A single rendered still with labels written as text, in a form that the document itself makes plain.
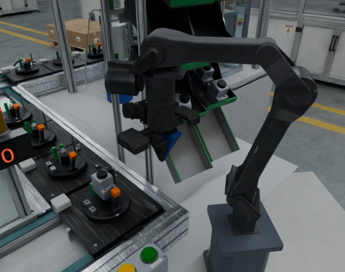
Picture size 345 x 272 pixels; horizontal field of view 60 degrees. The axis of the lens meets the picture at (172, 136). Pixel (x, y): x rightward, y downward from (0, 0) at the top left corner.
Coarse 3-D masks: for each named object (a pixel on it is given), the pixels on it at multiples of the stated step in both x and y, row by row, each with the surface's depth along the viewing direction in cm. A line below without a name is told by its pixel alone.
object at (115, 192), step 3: (108, 189) 82; (111, 189) 81; (114, 189) 80; (117, 189) 80; (111, 192) 80; (114, 192) 79; (117, 192) 79; (120, 192) 80; (114, 195) 79; (117, 195) 80; (114, 198) 81; (117, 198) 81; (114, 201) 82; (117, 201) 82; (114, 204) 82; (117, 204) 83; (114, 207) 83; (117, 207) 84
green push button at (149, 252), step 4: (144, 248) 76; (148, 248) 76; (152, 248) 76; (144, 252) 75; (148, 252) 75; (152, 252) 75; (156, 252) 75; (144, 256) 74; (148, 256) 74; (152, 256) 74; (156, 256) 75; (144, 260) 74; (148, 260) 74; (152, 260) 74
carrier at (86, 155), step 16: (80, 144) 117; (32, 160) 105; (48, 160) 108; (64, 160) 102; (80, 160) 105; (96, 160) 108; (32, 176) 101; (48, 176) 101; (64, 176) 98; (80, 176) 101; (48, 192) 94; (64, 192) 94
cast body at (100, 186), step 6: (96, 174) 82; (102, 174) 82; (108, 174) 84; (96, 180) 82; (102, 180) 82; (108, 180) 83; (96, 186) 83; (102, 186) 82; (108, 186) 84; (114, 186) 84; (96, 192) 85; (102, 192) 82; (108, 192) 83; (102, 198) 83; (108, 198) 84
